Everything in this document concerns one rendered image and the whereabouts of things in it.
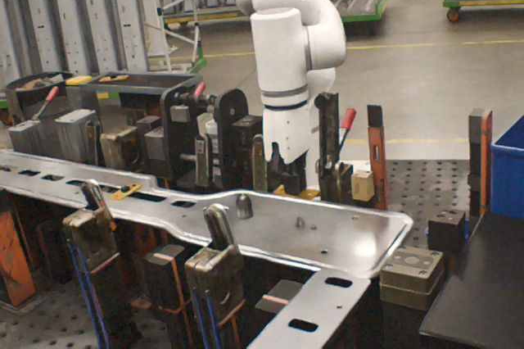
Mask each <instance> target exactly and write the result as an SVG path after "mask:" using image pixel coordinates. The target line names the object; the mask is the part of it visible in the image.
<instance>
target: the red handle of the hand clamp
mask: <svg viewBox="0 0 524 349"><path fill-rule="evenodd" d="M355 113H356V111H355V109H354V108H348V109H347V110H346V113H345V117H344V119H343V121H342V123H341V125H340V127H339V153H340V152H341V149H342V148H343V145H344V142H345V140H346V136H347V134H348V133H349V132H350V127H351V125H352V123H353V120H354V118H355ZM324 169H325V170H326V171H328V172H332V157H331V156H330V157H329V158H328V161H327V162H326V164H325V165H324Z"/></svg>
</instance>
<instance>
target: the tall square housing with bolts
mask: <svg viewBox="0 0 524 349"><path fill-rule="evenodd" d="M88 120H97V114H96V112H95V111H89V110H77V111H73V112H71V113H70V114H67V115H65V116H62V117H60V118H58V120H56V121H55V124H56V130H57V133H58V136H59V140H60V144H61V149H62V152H63V156H64V158H63V159H64V161H70V162H76V163H81V164H86V165H88V144H87V132H86V124H87V121H88ZM97 121H98V120H97ZM102 164H103V167H106V163H105V159H104V155H103V151H102Z"/></svg>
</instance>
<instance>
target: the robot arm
mask: <svg viewBox="0 0 524 349"><path fill-rule="evenodd" d="M234 1H235V3H236V4H237V7H238V8H239V9H240V11H241V12H242V13H243V14H245V15H246V16H247V17H250V18H251V26H252V32H253V39H254V45H255V58H256V65H257V67H256V73H255V74H256V82H257V85H258V87H259V88H260V98H261V102H263V103H264V105H265V108H266V109H265V110H264V150H265V157H266V160H267V161H269V162H271V161H273V166H272V171H273V172H278V173H280V174H281V175H282V180H283V187H284V192H285V193H292V195H297V196H298V195H299V193H300V186H302V188H303V189H306V188H312V189H318V190H319V185H318V174H315V163H316V161H317V160H318V159H319V122H318V108H317V107H316V106H315V105H314V99H315V98H316V97H317V96H318V94H319V93H321V92H328V91H330V89H331V87H332V85H333V83H334V81H335V79H336V76H337V66H339V65H341V64H342V63H343V62H344V60H345V59H346V53H347V51H346V35H345V32H344V28H343V24H342V21H341V18H340V17H339V14H338V12H337V9H336V8H335V7H334V6H333V4H332V3H331V2H330V1H329V0H234ZM285 164H290V166H288V165H285Z"/></svg>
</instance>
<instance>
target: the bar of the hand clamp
mask: <svg viewBox="0 0 524 349"><path fill-rule="evenodd" d="M314 105H315V106H316V107H317V108H318V122H319V167H320V176H324V175H327V174H328V171H326V170H325V169H324V165H325V164H326V162H328V155H330V156H331V157H332V177H333V178H336V176H335V165H336V163H337V162H338V161H339V93H338V92H321V93H319V94H318V96H317V97H316V98H315V99H314Z"/></svg>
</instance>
